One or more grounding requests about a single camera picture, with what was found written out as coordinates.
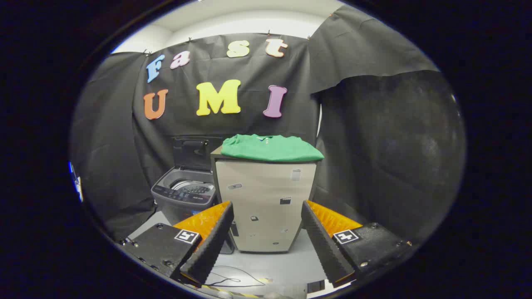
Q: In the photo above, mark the blue white object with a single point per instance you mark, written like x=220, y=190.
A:
x=77, y=182

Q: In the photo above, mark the black backdrop cloth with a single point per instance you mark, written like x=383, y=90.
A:
x=374, y=137

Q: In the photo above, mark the dark washing machine lid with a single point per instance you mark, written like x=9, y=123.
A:
x=189, y=153

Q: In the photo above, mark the grey washing machine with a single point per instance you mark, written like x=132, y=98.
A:
x=183, y=199

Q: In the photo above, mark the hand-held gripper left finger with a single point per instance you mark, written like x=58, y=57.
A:
x=210, y=245

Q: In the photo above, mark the beige cabinet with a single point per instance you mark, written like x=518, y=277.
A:
x=266, y=195

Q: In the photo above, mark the green polo shirt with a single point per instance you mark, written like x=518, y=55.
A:
x=270, y=147

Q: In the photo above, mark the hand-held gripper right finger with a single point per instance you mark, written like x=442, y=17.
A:
x=322, y=243

